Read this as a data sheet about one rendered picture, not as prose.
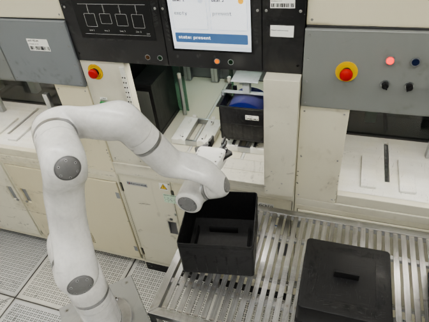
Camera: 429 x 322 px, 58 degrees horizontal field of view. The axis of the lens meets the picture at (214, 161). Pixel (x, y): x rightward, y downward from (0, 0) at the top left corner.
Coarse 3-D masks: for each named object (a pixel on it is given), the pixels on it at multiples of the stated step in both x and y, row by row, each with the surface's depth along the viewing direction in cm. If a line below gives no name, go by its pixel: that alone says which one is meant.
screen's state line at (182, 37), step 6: (180, 36) 134; (186, 36) 133; (192, 36) 133; (198, 36) 132; (204, 36) 131; (210, 36) 131; (216, 36) 130; (222, 36) 129; (228, 36) 129; (234, 36) 128; (240, 36) 127; (246, 36) 127; (198, 42) 133; (204, 42) 133; (210, 42) 132; (216, 42) 131; (222, 42) 131; (228, 42) 130; (234, 42) 129; (240, 42) 129; (246, 42) 128
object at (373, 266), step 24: (312, 240) 143; (312, 264) 135; (336, 264) 134; (360, 264) 133; (384, 264) 132; (312, 288) 128; (336, 288) 127; (360, 288) 126; (384, 288) 126; (312, 312) 124; (336, 312) 121; (360, 312) 120; (384, 312) 120
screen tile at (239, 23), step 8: (216, 0) 122; (224, 0) 121; (232, 0) 121; (216, 8) 124; (224, 8) 123; (232, 8) 122; (240, 8) 122; (240, 16) 123; (216, 24) 127; (224, 24) 127; (232, 24) 126; (240, 24) 125
